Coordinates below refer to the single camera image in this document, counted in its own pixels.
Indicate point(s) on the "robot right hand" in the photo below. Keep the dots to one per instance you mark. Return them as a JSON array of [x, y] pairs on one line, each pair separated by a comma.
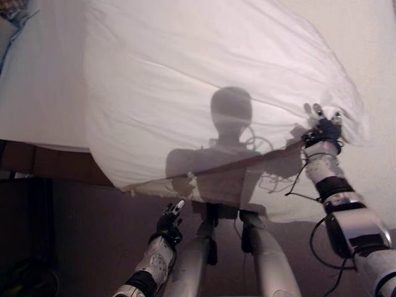
[[327, 127]]

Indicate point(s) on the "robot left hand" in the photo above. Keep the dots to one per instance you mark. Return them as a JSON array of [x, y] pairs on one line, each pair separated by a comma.
[[167, 224]]

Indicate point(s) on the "white duvet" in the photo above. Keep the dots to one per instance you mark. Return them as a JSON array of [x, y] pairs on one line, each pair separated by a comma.
[[198, 92]]

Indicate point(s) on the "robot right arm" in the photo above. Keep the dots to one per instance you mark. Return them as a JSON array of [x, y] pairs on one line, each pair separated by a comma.
[[346, 210]]

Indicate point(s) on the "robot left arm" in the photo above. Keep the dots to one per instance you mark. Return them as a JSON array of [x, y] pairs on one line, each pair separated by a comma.
[[151, 266]]

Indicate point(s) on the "robot left leg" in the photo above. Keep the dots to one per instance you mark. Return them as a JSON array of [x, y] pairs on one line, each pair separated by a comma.
[[191, 263]]

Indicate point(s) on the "white mattress sheet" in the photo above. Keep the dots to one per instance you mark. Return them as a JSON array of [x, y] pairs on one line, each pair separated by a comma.
[[40, 92]]

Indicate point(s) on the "light blue pillow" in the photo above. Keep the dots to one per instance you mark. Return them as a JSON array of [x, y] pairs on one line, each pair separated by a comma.
[[7, 37]]

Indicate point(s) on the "brown wooden bed frame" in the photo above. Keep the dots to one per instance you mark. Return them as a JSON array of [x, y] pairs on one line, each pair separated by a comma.
[[58, 162]]

